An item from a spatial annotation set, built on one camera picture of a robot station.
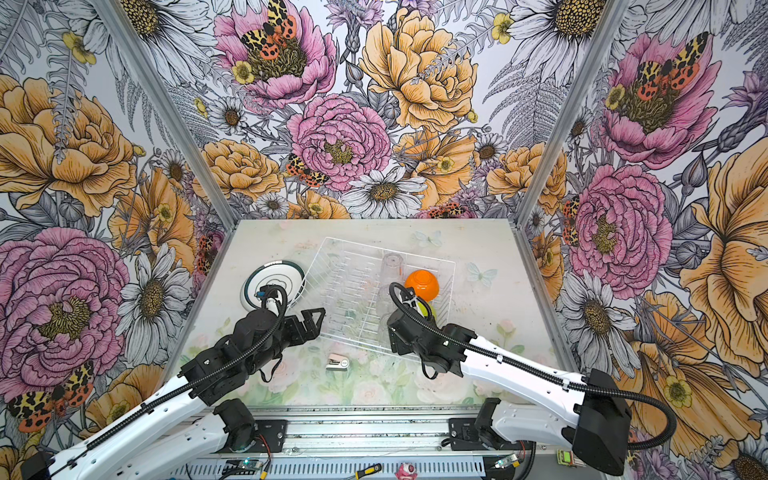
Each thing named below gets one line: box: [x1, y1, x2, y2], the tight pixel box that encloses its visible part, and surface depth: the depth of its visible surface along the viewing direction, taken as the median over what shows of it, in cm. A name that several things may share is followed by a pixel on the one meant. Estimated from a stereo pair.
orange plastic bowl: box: [404, 269, 440, 302], surface depth 100 cm
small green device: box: [556, 449, 577, 468], surface depth 71 cm
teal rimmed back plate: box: [240, 260, 306, 309], surface depth 104 cm
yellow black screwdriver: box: [346, 463, 382, 480], surface depth 71 cm
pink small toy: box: [394, 462, 418, 480], surface depth 67 cm
